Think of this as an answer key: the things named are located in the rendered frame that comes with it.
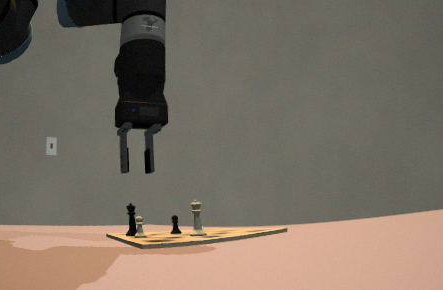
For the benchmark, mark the tan and dark brown chessboard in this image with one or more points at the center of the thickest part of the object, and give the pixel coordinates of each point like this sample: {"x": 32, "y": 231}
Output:
{"x": 167, "y": 240}

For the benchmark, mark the white queen chess piece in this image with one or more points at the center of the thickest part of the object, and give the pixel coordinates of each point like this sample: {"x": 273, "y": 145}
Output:
{"x": 197, "y": 231}

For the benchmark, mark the black chess queen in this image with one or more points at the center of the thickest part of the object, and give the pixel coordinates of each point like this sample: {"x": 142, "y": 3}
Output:
{"x": 132, "y": 225}

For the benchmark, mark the black pawn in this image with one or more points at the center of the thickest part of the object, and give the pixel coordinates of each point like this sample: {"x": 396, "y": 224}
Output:
{"x": 175, "y": 225}

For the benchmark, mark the white pawn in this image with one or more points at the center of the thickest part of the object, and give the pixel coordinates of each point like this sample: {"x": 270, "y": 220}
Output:
{"x": 140, "y": 233}

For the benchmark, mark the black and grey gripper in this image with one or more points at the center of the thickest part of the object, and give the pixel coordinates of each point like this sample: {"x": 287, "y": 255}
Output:
{"x": 140, "y": 68}

